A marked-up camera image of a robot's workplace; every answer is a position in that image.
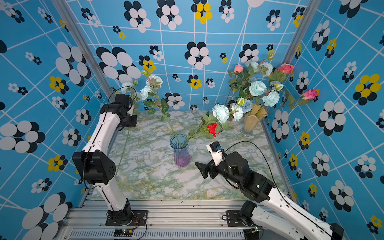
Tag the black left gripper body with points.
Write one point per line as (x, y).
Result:
(131, 121)

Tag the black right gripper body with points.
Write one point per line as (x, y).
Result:
(223, 169)

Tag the blue purple ribbed glass vase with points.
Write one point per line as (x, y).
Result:
(179, 143)

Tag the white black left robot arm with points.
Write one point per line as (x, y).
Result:
(96, 168)

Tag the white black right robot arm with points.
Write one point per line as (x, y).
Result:
(267, 206)

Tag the yellow ceramic vase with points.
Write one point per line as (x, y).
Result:
(252, 118)

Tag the red rose teal flower branch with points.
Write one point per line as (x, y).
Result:
(217, 120)

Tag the right circuit board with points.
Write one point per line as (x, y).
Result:
(251, 234)

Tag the circuit board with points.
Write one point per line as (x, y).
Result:
(123, 233)
(251, 234)

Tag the mixed flower bouquet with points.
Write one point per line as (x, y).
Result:
(259, 86)

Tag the left circuit board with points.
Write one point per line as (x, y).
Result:
(123, 233)

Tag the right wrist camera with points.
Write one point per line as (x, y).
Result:
(217, 152)

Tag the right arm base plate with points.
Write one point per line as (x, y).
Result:
(238, 219)

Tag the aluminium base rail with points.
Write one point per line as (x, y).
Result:
(166, 220)

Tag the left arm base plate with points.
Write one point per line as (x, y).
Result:
(135, 218)

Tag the left aluminium corner post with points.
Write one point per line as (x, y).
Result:
(79, 37)

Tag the aluminium corner post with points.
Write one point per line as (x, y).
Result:
(310, 11)
(79, 37)

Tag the right aluminium corner post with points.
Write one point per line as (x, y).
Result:
(310, 11)

